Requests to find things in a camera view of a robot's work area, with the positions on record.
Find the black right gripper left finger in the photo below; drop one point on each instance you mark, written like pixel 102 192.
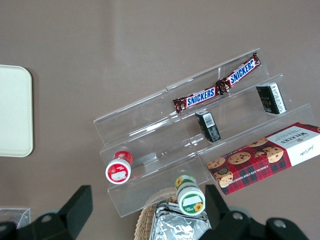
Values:
pixel 76 210

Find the red lid jar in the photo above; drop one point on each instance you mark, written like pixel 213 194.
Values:
pixel 118 170

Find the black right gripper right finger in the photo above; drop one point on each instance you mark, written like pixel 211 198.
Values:
pixel 217 210

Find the clear acrylic bottle rack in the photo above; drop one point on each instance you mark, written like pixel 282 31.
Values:
pixel 15 215

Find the small black box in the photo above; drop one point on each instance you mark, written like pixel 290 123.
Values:
pixel 208 126
pixel 272 97

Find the green sunflower lid jar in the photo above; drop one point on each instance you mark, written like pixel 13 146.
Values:
pixel 191 200

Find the stacked aluminium foil containers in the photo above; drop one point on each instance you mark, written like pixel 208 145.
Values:
pixel 177 226

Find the beige plastic tray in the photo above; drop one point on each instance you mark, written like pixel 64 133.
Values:
pixel 15 110

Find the clear acrylic stepped shelf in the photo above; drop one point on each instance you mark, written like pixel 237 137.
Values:
pixel 150 125

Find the Snickers chocolate bar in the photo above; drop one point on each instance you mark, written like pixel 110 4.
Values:
pixel 237 75
pixel 197 98

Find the light wicker basket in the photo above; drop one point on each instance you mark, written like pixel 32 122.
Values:
pixel 143 220

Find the Walkers red tartan cookie box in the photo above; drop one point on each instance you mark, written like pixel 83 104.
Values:
pixel 262 160

